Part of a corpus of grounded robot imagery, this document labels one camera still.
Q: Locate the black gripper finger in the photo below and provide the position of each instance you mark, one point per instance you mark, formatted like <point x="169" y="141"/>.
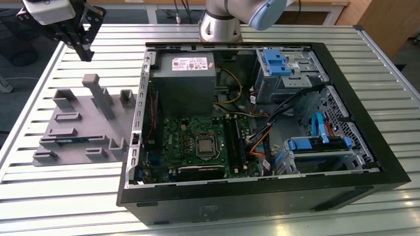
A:
<point x="93" y="22"/>
<point x="36" y="28"/>

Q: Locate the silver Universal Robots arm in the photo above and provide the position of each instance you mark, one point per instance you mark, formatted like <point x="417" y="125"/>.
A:
<point x="217" y="27"/>

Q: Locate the black mesh waste bin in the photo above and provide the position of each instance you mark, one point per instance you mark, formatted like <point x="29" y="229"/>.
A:
<point x="12" y="50"/>

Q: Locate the grey metal stand foot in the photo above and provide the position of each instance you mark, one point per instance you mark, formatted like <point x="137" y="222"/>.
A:
<point x="4" y="86"/>

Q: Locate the grey parts rack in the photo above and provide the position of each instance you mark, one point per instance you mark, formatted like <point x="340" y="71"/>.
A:
<point x="81" y="110"/>

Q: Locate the grey power supply unit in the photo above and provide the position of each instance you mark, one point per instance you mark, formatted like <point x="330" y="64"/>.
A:
<point x="182" y="88"/>

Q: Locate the green motherboard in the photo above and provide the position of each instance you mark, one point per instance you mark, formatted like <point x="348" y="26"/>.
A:
<point x="174" y="150"/>

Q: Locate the blue plastic drive latch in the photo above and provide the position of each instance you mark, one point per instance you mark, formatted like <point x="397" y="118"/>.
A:
<point x="274" y="64"/>

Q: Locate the silver CPU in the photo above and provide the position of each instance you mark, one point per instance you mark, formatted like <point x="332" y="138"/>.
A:
<point x="205" y="145"/>

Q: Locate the CPU socket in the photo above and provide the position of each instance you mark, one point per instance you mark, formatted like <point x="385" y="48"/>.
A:
<point x="205" y="156"/>

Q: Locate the metal optical drive cage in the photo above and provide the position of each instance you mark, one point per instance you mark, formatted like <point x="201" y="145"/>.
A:
<point x="294" y="82"/>

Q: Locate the black graphics card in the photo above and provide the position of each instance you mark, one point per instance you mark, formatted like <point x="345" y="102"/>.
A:
<point x="200" y="172"/>

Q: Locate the hard disk in blue carrier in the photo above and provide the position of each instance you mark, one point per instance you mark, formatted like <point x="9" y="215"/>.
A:
<point x="301" y="145"/>

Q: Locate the black open PC case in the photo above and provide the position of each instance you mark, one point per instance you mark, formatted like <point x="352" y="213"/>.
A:
<point x="229" y="201"/>

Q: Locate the metal disk bay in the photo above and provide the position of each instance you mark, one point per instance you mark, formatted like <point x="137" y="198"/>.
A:
<point x="324" y="154"/>

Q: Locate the wooden cabinet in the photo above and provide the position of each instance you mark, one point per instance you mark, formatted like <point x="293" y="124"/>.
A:
<point x="386" y="24"/>

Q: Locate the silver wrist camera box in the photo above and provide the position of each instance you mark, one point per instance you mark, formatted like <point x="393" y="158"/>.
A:
<point x="49" y="11"/>

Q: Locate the white frame wooden desk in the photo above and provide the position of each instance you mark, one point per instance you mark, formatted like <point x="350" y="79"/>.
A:
<point x="332" y="14"/>

